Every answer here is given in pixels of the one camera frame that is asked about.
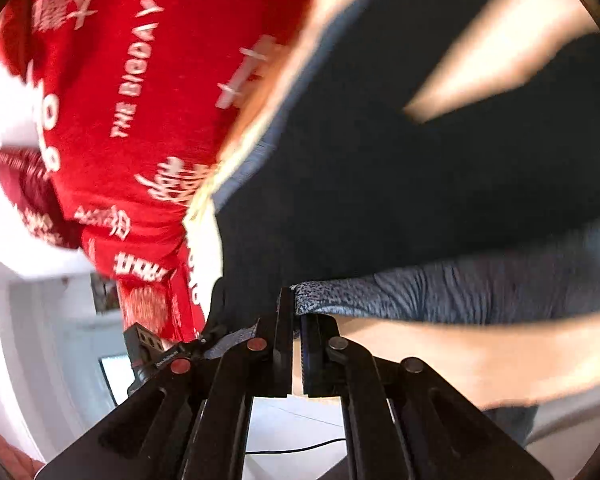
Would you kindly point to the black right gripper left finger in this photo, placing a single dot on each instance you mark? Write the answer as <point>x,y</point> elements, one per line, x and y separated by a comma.
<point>222,392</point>

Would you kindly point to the dark navy patterned pants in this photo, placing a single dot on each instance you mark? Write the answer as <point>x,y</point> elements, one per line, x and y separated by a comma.
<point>430,185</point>

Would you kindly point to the red blanket with white text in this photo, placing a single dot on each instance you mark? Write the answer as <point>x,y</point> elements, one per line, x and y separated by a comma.
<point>133,100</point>

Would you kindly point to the cream sofa cushion cover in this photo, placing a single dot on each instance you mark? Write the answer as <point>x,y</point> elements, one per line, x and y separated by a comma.
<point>480,359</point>

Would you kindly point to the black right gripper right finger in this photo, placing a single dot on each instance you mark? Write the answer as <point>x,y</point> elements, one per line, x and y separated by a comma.
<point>335,366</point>

